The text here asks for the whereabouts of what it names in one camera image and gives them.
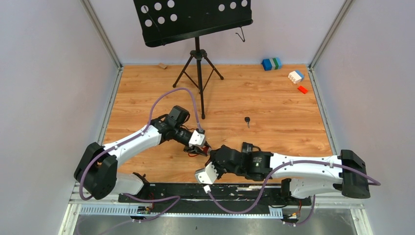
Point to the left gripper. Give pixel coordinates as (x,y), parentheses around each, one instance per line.
(194,150)

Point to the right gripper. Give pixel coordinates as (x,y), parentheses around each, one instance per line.
(212,159)

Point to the red cable lock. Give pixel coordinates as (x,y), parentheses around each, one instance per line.
(196,151)

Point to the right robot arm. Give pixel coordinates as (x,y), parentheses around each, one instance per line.
(300,176)

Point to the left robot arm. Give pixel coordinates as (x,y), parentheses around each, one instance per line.
(97,169)

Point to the black head key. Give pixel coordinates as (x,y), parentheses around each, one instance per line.
(247,120)

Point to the black padlock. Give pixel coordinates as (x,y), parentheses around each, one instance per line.
(249,147)

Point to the small wooden block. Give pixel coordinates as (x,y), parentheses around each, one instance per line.
(162,65)

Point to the red block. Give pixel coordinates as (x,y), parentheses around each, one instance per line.
(303,89)

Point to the blue green block stack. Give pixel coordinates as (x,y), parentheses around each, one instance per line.
(272,64)

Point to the white blue block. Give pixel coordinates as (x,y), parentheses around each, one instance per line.
(296,76)

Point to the black music stand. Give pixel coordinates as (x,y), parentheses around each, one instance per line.
(168,21)

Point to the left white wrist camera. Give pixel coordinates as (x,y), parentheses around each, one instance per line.
(197,139)

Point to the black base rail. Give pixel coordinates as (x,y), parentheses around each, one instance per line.
(234,197)

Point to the white slotted cable duct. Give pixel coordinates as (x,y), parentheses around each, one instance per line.
(136,210)

